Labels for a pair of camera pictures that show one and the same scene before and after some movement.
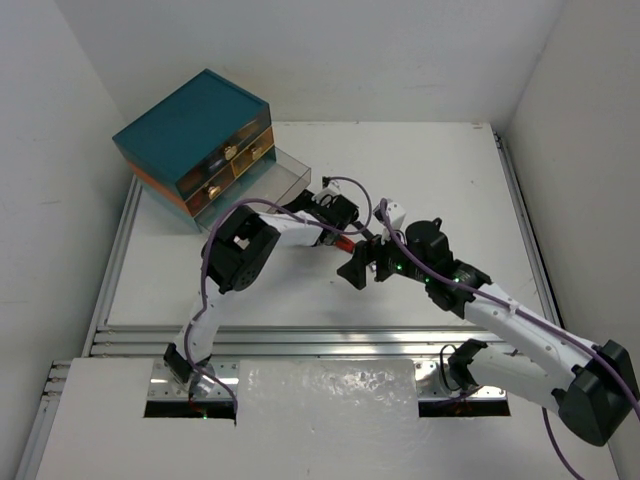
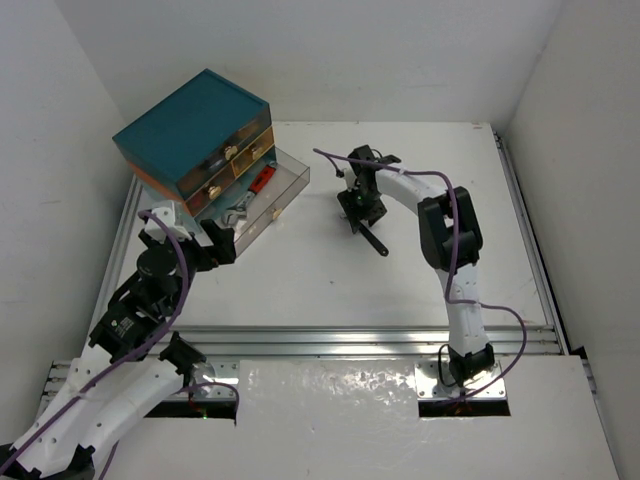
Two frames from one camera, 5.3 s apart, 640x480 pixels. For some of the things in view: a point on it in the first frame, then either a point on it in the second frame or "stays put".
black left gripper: (347, 220) to (211, 242)
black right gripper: (365, 252) to (357, 214)
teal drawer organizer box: (201, 147) stays put
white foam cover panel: (331, 392) stays put
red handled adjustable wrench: (346, 243) to (238, 215)
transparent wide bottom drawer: (264, 187) stays put
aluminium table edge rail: (289, 342) stays put
